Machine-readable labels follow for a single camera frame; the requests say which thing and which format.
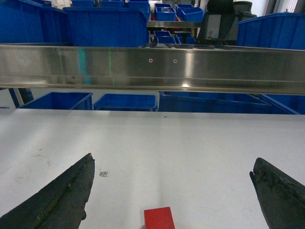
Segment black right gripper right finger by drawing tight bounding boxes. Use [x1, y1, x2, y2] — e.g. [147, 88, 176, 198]
[249, 157, 305, 229]

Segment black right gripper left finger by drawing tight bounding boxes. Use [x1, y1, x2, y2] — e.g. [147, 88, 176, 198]
[0, 153, 95, 229]

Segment red magnetic block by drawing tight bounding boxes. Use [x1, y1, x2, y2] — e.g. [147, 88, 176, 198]
[143, 207, 175, 229]

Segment small printed code sticker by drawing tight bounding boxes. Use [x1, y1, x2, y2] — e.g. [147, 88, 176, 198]
[99, 169, 109, 177]

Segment large blue bin upper right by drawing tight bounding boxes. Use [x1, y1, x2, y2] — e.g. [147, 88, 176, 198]
[236, 12, 305, 50]

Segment large blue bin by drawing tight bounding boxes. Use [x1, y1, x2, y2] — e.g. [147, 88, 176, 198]
[0, 0, 72, 43]
[63, 7, 147, 47]
[236, 12, 305, 50]

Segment large blue bin upper centre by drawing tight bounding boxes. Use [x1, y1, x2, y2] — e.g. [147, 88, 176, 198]
[63, 7, 147, 47]

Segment large blue bin upper left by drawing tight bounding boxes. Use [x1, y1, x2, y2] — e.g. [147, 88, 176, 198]
[0, 0, 72, 43]

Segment black office chair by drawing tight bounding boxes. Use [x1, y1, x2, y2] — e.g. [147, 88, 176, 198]
[196, 0, 257, 45]

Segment blue bin below rail left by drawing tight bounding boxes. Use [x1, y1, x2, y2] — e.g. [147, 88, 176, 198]
[19, 92, 93, 110]

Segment blue bin below rail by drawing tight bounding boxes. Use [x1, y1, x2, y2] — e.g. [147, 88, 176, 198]
[19, 92, 93, 110]
[159, 92, 305, 115]
[93, 94, 158, 112]

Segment blue bin below rail centre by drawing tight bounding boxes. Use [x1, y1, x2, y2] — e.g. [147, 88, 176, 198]
[93, 94, 158, 112]

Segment stainless steel shelf rail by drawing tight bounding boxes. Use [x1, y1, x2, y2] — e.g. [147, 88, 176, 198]
[0, 44, 305, 95]

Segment blue bin below rail right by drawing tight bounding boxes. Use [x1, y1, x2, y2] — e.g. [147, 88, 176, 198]
[159, 92, 305, 115]

